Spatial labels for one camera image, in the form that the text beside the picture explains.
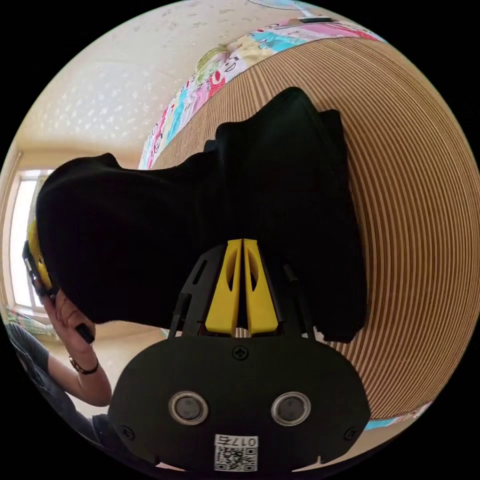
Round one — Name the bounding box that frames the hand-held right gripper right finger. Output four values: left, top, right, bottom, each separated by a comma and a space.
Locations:
243, 238, 279, 336

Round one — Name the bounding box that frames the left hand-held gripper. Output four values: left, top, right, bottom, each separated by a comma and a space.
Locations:
22, 218, 60, 299

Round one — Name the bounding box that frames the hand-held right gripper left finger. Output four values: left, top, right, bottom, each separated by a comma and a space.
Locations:
205, 239, 244, 333

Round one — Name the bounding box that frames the black long sleeve shirt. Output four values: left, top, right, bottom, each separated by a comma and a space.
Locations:
36, 86, 368, 344

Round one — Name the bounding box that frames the person's left forearm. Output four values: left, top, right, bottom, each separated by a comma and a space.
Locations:
69, 359, 113, 407

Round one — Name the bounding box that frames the person's left hand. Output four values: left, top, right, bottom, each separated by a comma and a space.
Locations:
42, 289, 100, 372

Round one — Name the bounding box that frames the window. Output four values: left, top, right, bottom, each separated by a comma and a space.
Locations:
2, 169, 55, 313

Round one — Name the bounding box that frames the person's body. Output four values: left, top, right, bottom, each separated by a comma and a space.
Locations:
5, 323, 158, 470

